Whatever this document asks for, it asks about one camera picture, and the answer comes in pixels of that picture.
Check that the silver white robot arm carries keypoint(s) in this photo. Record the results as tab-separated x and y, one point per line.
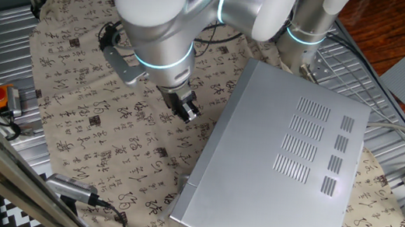
158	33

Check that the black white patterned mat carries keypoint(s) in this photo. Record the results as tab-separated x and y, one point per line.
20	219

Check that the silver microwave door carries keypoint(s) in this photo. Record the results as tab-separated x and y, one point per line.
218	123

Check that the silver microwave body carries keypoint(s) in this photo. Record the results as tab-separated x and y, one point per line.
277	170

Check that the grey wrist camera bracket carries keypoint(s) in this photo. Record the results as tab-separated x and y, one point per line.
122	65

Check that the silver camera on mount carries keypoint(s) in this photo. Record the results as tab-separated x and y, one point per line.
71	188

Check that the beige calligraphy print cloth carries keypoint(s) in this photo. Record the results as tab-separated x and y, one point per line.
108	117

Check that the aluminium frame beam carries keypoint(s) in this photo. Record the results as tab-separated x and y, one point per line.
3	165

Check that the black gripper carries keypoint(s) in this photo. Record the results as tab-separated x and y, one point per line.
173	97

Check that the brass base connector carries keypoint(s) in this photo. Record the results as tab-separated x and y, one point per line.
306	72

